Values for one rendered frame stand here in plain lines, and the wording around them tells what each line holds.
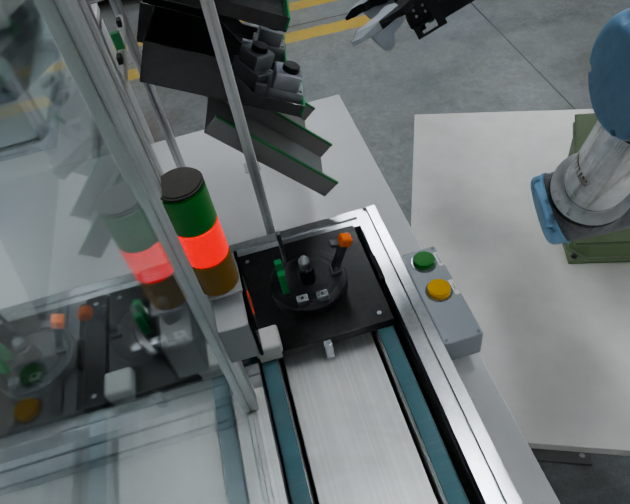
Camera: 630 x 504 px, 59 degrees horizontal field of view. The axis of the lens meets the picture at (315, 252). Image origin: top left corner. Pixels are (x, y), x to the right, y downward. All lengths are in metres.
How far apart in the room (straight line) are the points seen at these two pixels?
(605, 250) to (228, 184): 0.87
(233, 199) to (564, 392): 0.84
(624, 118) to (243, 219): 0.94
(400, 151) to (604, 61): 2.27
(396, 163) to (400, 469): 2.04
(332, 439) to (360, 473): 0.07
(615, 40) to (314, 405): 0.67
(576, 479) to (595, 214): 1.17
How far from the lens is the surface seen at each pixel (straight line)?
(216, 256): 0.62
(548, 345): 1.09
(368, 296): 0.99
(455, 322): 0.97
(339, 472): 0.91
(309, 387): 0.97
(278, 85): 1.01
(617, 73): 0.59
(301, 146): 1.23
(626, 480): 1.98
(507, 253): 1.22
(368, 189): 1.35
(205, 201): 0.58
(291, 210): 1.33
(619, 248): 1.22
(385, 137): 2.93
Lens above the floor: 1.76
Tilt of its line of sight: 47 degrees down
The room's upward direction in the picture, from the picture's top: 11 degrees counter-clockwise
